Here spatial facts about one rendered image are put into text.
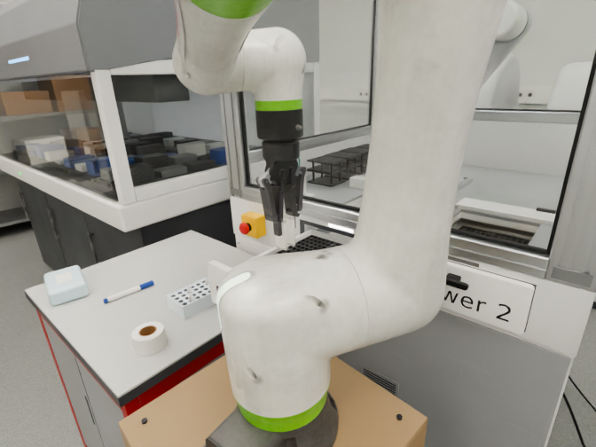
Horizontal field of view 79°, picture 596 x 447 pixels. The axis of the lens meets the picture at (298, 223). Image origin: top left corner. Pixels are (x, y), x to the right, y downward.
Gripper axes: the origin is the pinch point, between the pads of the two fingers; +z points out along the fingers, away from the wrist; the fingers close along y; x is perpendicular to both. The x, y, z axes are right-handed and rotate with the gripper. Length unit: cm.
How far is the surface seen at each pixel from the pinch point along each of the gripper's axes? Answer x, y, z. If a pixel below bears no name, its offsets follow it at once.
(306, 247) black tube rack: -5.6, -13.7, 10.4
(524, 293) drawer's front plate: 43.8, -20.8, 8.9
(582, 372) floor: 62, -131, 101
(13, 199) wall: -418, -25, 77
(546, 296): 47, -23, 9
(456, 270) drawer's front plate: 30.7, -20.8, 8.3
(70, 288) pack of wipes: -54, 30, 20
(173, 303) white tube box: -26.4, 15.4, 21.4
